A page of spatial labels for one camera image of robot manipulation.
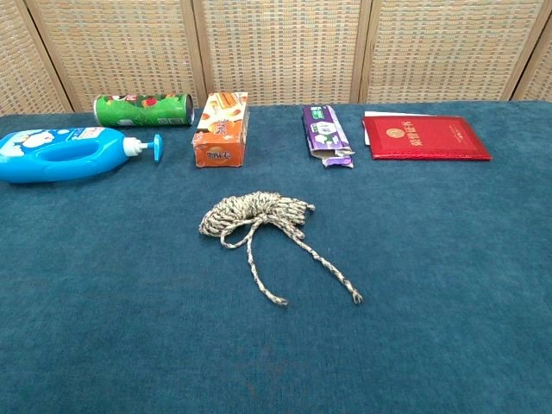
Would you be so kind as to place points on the purple toothpaste box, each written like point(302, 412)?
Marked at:
point(323, 129)

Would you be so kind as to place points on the orange biscuit box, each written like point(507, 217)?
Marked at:
point(220, 142)

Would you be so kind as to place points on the green chips can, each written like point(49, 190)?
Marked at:
point(142, 112)

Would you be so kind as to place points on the blue table cloth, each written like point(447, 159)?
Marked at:
point(129, 302)

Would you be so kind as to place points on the red certificate book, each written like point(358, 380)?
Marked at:
point(422, 138)

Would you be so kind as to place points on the woven folding screen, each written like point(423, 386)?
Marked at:
point(280, 43)

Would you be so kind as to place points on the blue pump detergent bottle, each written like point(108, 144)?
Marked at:
point(108, 146)

